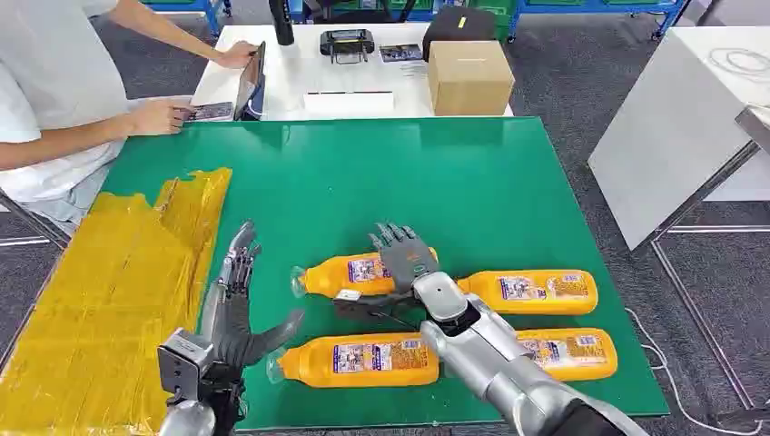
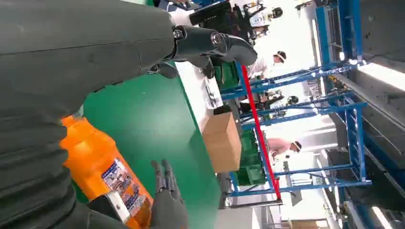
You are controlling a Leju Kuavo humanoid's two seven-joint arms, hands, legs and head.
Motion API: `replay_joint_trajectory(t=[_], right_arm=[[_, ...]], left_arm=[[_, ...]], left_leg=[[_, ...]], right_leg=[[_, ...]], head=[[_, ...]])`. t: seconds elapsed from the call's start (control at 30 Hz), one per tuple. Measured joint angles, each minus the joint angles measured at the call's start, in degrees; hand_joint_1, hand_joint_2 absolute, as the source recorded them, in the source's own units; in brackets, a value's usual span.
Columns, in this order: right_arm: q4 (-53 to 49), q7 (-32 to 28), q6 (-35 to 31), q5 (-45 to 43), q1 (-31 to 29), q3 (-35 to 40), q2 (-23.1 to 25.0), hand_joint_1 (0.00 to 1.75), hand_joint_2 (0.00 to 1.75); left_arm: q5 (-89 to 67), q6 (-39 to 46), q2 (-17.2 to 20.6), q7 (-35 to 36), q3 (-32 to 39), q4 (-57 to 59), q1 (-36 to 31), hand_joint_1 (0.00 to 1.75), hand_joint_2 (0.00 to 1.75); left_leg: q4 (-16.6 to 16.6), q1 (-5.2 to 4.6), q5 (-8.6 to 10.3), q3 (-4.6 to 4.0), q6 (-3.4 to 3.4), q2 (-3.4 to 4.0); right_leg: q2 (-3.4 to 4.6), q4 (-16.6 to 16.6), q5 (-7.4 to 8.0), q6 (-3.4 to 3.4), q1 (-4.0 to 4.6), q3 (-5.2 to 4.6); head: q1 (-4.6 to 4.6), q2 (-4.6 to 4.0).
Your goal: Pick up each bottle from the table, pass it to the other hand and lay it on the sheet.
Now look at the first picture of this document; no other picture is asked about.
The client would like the printed card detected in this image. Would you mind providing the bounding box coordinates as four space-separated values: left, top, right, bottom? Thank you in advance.
183 101 234 124
379 43 425 64

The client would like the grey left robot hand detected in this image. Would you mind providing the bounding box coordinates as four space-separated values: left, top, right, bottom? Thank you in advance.
200 220 306 377

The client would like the person's left hand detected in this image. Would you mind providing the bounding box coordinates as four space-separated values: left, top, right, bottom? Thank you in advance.
214 40 260 70

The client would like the yellow plastic sheet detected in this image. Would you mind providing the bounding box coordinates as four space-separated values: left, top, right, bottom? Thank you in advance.
0 167 234 436

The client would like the person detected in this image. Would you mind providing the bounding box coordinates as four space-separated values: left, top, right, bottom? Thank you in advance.
0 0 131 236

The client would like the coiled white cable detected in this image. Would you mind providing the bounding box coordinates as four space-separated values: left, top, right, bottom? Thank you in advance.
706 46 770 79

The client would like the black tablet with stand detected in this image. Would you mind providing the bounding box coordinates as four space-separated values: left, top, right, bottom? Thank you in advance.
232 40 267 122

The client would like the blue rack frame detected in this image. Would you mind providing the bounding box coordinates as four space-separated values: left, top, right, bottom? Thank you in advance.
508 0 693 44
141 0 232 37

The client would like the long white box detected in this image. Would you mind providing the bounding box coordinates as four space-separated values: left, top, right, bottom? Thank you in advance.
302 91 395 115

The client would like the black handheld controller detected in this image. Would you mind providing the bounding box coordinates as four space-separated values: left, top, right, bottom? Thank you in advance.
319 28 376 65

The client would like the black bag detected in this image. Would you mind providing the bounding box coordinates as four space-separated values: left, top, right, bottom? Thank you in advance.
421 5 498 62

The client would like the steel table frame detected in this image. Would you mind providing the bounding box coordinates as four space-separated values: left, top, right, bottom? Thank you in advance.
647 138 770 422

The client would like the person's right hand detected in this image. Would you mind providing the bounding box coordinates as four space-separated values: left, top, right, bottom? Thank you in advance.
126 99 197 138

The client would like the dark metal bar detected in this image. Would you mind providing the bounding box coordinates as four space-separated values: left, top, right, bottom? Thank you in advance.
0 189 70 251

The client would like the white floor cable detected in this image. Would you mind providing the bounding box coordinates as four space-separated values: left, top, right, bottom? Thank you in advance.
625 306 765 436

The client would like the brown cardboard box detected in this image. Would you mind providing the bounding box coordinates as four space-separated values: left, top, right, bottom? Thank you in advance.
427 40 516 117

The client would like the black cylinder flask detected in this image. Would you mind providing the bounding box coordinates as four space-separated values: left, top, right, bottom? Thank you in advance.
268 0 296 47

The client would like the green table mat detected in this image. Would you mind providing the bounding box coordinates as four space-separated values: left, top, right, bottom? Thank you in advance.
99 115 671 431

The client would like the orange detergent bottle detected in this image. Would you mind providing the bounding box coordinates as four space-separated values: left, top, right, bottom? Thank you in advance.
456 269 599 317
514 327 619 383
290 247 440 301
265 332 441 390

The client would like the white side table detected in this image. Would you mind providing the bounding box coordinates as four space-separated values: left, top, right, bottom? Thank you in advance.
587 25 770 251

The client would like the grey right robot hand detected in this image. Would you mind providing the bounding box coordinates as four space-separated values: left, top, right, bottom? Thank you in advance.
368 222 441 295

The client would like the green crate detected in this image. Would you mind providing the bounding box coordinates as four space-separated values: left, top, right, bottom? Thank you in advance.
469 0 518 44

